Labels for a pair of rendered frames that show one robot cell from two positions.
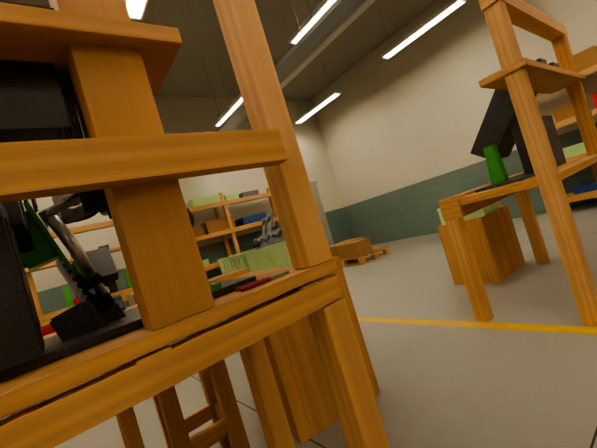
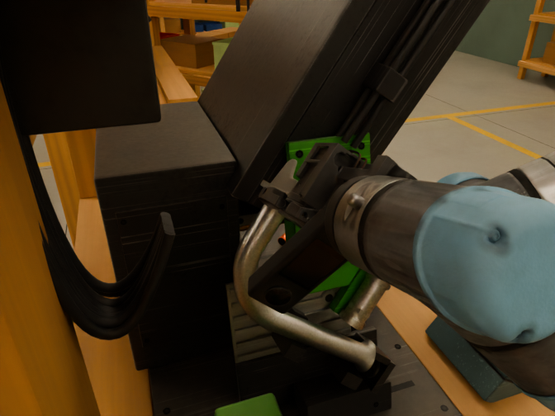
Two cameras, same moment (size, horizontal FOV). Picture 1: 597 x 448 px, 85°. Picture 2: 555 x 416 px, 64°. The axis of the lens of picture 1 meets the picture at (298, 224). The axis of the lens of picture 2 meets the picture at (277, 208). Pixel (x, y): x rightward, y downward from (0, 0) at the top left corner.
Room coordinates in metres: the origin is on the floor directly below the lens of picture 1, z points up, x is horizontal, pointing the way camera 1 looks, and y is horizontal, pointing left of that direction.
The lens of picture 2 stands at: (1.02, 0.17, 1.47)
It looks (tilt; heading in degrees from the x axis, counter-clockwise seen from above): 29 degrees down; 109
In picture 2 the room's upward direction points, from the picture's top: straight up
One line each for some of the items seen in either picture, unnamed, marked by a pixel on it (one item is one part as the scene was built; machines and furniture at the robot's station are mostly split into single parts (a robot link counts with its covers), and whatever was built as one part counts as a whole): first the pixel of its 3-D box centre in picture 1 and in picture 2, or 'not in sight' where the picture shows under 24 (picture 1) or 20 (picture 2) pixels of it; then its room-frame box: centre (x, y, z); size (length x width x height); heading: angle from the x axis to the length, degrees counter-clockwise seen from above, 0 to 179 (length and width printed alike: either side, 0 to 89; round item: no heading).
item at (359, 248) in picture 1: (354, 251); not in sight; (7.03, -0.97, 0.22); 1.20 x 0.81 x 0.44; 33
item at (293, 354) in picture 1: (293, 333); not in sight; (2.01, 0.22, 0.39); 0.68 x 0.52 x 0.79; 28
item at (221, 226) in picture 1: (231, 244); not in sight; (6.92, 1.48, 1.12); 3.01 x 0.54 x 2.23; 128
